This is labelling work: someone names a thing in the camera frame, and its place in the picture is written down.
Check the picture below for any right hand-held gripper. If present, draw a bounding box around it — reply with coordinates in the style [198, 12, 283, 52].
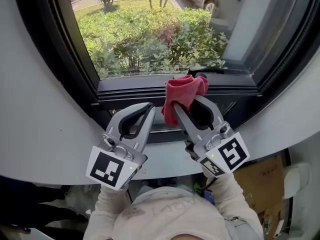
[173, 95, 251, 178]

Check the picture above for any brown cardboard box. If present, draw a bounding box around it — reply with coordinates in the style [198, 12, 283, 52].
[231, 153, 288, 240]

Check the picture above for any large window glass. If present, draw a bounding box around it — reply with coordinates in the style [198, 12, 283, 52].
[65, 0, 300, 82]

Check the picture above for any person's right forearm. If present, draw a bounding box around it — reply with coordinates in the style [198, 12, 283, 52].
[201, 169, 264, 236]

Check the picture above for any black window handle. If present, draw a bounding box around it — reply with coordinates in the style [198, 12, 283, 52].
[186, 66, 225, 79]

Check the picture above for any black window frame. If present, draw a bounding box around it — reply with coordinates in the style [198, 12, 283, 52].
[13, 0, 320, 145]

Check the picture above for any person's white shirt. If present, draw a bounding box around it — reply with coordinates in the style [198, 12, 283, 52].
[111, 185, 264, 240]

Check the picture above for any white plastic device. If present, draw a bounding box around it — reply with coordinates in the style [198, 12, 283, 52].
[281, 162, 314, 200]

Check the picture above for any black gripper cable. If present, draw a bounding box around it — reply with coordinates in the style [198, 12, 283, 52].
[203, 175, 219, 193]

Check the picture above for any green hedge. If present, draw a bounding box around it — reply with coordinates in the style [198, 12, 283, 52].
[75, 5, 230, 80]

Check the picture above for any person's left forearm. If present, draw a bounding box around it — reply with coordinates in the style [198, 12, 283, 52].
[85, 183, 134, 240]

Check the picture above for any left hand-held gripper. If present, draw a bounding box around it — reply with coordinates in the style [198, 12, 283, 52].
[85, 101, 157, 192]

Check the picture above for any red cloth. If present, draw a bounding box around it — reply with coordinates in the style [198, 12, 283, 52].
[160, 74, 210, 127]

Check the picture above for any blue box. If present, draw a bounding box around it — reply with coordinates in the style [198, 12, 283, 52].
[203, 188, 216, 205]

